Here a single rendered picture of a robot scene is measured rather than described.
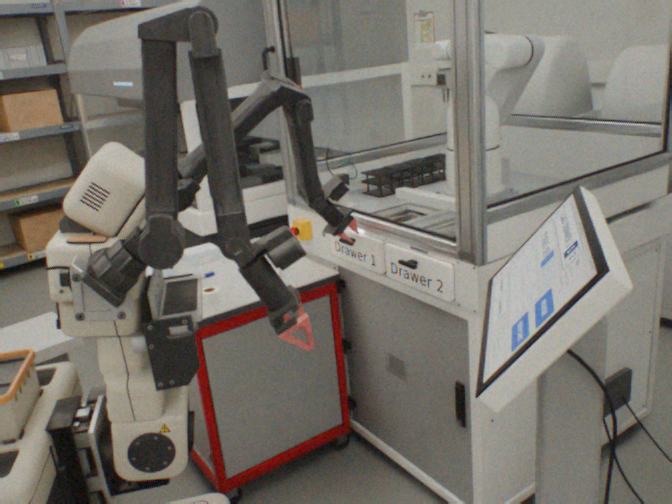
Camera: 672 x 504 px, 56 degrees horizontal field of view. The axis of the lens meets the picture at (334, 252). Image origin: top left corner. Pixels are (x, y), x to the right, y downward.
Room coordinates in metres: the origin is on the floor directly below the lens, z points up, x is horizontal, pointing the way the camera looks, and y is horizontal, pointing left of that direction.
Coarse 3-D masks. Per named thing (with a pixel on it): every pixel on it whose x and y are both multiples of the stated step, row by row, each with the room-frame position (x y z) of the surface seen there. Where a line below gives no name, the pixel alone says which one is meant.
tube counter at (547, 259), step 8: (552, 248) 1.16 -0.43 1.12; (544, 256) 1.17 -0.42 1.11; (552, 256) 1.13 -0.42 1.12; (544, 264) 1.13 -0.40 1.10; (552, 264) 1.09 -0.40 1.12; (544, 272) 1.10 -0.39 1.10; (552, 272) 1.06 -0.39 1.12; (544, 280) 1.06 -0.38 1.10; (552, 280) 1.03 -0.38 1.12; (544, 288) 1.03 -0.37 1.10
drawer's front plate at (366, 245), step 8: (352, 232) 2.02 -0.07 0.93; (336, 240) 2.10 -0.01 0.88; (360, 240) 1.98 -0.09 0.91; (368, 240) 1.94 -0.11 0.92; (376, 240) 1.91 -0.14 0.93; (336, 248) 2.10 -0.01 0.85; (344, 248) 2.06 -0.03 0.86; (352, 248) 2.02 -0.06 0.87; (360, 248) 1.98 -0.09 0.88; (368, 248) 1.94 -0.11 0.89; (376, 248) 1.90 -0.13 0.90; (344, 256) 2.06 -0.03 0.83; (368, 256) 1.94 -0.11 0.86; (376, 256) 1.91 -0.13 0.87; (360, 264) 1.99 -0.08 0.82; (368, 264) 1.95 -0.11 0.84; (376, 264) 1.91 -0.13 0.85; (384, 264) 1.90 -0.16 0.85
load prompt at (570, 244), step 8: (568, 208) 1.28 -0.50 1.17; (560, 216) 1.28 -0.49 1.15; (568, 216) 1.23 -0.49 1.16; (560, 224) 1.24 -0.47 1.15; (568, 224) 1.19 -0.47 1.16; (560, 232) 1.20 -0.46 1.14; (568, 232) 1.15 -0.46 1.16; (576, 232) 1.11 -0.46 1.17; (560, 240) 1.16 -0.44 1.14; (568, 240) 1.12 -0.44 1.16; (576, 240) 1.08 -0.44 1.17; (560, 248) 1.12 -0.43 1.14; (568, 248) 1.08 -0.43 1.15; (576, 248) 1.04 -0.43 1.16; (560, 256) 1.08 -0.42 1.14; (568, 256) 1.05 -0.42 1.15; (576, 256) 1.01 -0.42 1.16; (568, 264) 1.02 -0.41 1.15
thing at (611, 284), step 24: (576, 192) 1.32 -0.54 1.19; (600, 216) 1.17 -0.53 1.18; (528, 240) 1.37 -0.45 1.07; (600, 240) 0.99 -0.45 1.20; (504, 264) 1.39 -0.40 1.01; (600, 264) 0.90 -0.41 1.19; (600, 288) 0.86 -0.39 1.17; (624, 288) 0.85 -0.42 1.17; (576, 312) 0.87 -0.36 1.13; (600, 312) 0.86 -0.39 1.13; (552, 336) 0.88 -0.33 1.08; (576, 336) 0.87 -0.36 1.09; (480, 360) 1.03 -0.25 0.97; (528, 360) 0.89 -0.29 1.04; (552, 360) 0.88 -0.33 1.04; (480, 384) 0.94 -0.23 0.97; (504, 384) 0.90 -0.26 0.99; (528, 384) 0.89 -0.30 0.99
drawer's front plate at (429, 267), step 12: (396, 252) 1.82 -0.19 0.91; (408, 252) 1.77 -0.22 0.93; (396, 264) 1.82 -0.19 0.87; (420, 264) 1.72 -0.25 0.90; (432, 264) 1.68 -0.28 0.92; (444, 264) 1.64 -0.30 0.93; (396, 276) 1.82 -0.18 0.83; (420, 276) 1.73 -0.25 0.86; (432, 276) 1.68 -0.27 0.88; (444, 276) 1.64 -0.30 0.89; (420, 288) 1.73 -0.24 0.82; (432, 288) 1.68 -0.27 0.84; (444, 288) 1.64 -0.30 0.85
